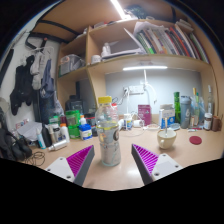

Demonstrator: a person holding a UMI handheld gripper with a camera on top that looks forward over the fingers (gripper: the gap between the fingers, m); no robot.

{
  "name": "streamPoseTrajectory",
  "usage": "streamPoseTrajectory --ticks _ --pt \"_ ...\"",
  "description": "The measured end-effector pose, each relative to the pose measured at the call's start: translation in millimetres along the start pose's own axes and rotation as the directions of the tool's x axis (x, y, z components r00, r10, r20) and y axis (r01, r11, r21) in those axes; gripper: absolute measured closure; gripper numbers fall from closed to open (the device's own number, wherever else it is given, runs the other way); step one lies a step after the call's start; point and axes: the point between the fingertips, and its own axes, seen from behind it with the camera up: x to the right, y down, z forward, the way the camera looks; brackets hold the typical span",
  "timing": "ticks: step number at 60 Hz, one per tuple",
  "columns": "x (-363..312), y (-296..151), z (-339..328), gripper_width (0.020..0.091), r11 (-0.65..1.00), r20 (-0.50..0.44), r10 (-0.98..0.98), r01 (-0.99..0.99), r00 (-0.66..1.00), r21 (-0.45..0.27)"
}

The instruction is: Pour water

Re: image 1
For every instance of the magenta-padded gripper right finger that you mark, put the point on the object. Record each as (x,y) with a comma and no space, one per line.
(165,165)

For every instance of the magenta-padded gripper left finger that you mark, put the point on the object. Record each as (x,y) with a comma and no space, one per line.
(60,166)

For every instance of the clear yellow-capped drink bottle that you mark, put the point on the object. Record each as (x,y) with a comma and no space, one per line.
(108,141)

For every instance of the silver tube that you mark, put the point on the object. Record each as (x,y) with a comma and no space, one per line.
(57,145)

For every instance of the cream ceramic cup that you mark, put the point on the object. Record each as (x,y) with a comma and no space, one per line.
(166,142)

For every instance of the flat round red coaster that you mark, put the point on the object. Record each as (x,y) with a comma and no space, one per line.
(195,140)

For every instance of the pale blue tube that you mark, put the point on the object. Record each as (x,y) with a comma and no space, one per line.
(174,126)

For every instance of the spoon in cup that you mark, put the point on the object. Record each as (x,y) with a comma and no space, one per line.
(165,125)

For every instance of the white bottle with blue label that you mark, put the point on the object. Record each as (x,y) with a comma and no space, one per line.
(85,131)

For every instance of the green box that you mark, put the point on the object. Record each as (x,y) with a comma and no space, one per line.
(72,123)

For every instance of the white and blue box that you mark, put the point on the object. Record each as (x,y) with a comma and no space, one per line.
(166,116)

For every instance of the small white roll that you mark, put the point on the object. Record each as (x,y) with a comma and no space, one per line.
(138,123)

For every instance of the black bag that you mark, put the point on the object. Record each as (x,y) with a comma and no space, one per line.
(13,146)

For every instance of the magenta carton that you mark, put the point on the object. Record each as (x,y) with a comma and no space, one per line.
(144,115)

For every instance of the grey shaker bottle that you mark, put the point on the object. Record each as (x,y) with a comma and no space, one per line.
(185,113)

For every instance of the small white blue-label bottle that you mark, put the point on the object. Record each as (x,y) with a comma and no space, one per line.
(127,121)

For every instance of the dark green bottle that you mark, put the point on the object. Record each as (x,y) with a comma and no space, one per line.
(176,106)

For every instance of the brown jar with white lid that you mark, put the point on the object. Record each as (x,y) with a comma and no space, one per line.
(208,122)

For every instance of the clear bottle with yellow cap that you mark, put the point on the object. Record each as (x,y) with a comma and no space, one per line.
(194,110)

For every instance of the black appliance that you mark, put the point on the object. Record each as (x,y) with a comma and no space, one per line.
(74,105)

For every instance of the brown mug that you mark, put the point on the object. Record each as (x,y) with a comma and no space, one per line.
(216,124)

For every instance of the red and white canister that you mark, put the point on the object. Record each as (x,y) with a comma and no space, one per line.
(115,111)

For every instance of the clear glass white-capped bottle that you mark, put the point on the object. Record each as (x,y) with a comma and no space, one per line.
(210,101)

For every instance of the black hanging garment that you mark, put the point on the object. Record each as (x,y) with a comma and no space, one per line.
(21,86)

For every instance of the grey hanging garment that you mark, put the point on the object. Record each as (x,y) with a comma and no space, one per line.
(46,76)

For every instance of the white under-shelf light bar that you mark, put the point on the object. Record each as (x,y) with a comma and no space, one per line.
(145,68)

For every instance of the wooden shelf unit with books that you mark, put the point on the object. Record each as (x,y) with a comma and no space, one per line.
(150,61)

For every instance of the white tube light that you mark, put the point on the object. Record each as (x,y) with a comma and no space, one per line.
(118,9)

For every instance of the white wall socket strip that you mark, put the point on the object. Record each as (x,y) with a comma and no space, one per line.
(134,90)

